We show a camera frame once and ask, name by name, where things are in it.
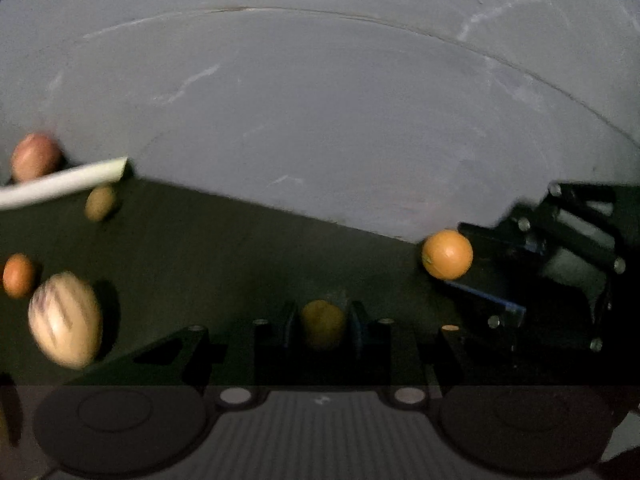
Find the white leek stalk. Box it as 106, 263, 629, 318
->
0, 156, 129, 210

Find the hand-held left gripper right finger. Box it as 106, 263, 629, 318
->
349, 301, 576, 406

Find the small yellow citrus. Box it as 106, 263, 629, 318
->
300, 300, 347, 351

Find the small brown kiwi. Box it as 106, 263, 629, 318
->
84, 185, 118, 223

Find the striped pepino melon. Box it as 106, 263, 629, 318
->
27, 271, 104, 371

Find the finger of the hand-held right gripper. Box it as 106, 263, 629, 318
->
457, 182, 628, 276
442, 280, 613, 353

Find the small orange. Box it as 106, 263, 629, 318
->
2, 253, 37, 300

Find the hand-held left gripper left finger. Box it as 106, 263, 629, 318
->
65, 301, 302, 406

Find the pink apple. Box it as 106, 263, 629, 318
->
10, 132, 63, 183

